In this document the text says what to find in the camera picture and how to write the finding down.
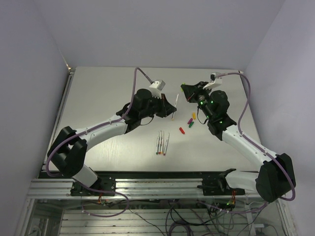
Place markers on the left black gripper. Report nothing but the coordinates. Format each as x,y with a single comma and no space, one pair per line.
162,103

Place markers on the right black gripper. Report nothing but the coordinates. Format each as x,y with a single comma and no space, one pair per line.
192,91

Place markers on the light green end white pen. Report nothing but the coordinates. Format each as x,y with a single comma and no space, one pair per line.
175,105

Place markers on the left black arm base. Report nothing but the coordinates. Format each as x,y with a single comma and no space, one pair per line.
105,186

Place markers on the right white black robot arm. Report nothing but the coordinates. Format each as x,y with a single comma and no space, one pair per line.
275,175

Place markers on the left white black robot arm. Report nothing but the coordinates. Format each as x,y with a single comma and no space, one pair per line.
69,149

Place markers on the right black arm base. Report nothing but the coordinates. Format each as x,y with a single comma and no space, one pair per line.
215,184

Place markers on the purple end white pen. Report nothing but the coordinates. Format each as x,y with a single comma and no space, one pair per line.
166,145

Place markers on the yellow end white pen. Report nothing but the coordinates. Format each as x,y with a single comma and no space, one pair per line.
162,142

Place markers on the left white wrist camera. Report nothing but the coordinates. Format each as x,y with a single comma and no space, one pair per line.
156,87

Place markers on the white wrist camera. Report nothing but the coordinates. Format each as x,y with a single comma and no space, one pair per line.
156,87
215,81

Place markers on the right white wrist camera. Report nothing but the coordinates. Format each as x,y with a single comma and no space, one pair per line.
215,81

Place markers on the aluminium rail frame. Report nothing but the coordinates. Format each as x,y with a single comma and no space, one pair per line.
142,189

